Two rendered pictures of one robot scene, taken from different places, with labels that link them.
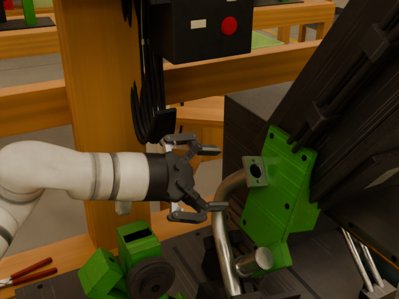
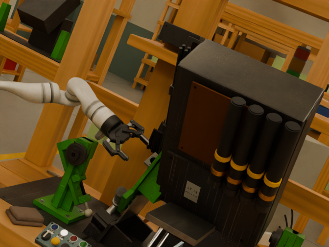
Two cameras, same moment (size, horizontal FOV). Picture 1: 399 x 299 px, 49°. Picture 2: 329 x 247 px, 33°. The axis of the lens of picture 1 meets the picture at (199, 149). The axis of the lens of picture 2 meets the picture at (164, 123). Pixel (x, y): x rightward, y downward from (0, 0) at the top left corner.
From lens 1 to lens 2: 1.48 m
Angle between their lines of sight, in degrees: 46
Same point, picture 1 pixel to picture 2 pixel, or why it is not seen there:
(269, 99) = not seen: hidden behind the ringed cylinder
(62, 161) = (86, 92)
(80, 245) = (98, 195)
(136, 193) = (99, 121)
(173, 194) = (111, 135)
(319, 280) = not seen: outside the picture
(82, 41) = (153, 86)
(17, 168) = (72, 82)
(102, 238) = (105, 192)
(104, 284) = (63, 144)
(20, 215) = (63, 101)
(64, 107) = not seen: hidden behind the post
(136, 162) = (108, 112)
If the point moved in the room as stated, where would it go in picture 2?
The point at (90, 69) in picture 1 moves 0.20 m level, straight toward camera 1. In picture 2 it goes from (150, 100) to (118, 94)
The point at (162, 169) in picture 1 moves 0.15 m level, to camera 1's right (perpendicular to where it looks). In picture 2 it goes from (113, 121) to (139, 139)
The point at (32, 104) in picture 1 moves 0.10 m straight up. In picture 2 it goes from (127, 109) to (136, 86)
